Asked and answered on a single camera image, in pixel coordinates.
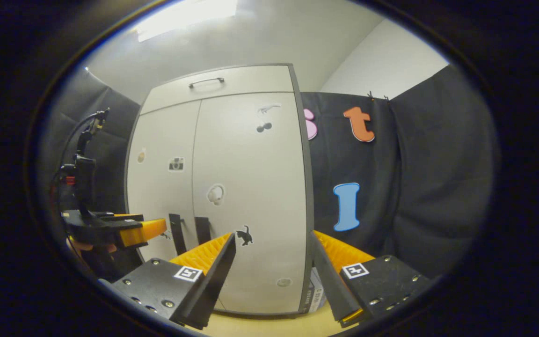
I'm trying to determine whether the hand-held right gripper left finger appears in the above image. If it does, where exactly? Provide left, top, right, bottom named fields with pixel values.
left=110, top=233, right=237, bottom=330

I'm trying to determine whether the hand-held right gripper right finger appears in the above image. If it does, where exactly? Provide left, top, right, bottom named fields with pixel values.
left=309, top=229, right=431, bottom=328

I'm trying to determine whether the white cabinet door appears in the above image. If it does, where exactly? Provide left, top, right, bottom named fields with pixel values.
left=126, top=101, right=227, bottom=312
left=192, top=92, right=308, bottom=315

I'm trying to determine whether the white shoe cabinet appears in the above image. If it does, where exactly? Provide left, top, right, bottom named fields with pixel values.
left=124, top=63, right=315, bottom=319

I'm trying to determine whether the black backdrop cloth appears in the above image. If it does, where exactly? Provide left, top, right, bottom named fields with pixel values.
left=300, top=65, right=502, bottom=279

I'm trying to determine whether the white drawer front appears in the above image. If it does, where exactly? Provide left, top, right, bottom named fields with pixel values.
left=139, top=65, right=295, bottom=115

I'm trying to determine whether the ceiling light panel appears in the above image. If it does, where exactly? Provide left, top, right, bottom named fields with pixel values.
left=136, top=0, right=238, bottom=43

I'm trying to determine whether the black cable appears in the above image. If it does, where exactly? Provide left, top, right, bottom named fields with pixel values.
left=52, top=111, right=99, bottom=225

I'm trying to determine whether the black door handle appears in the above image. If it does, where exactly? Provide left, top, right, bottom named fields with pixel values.
left=169, top=213, right=187, bottom=256
left=195, top=216, right=212, bottom=245

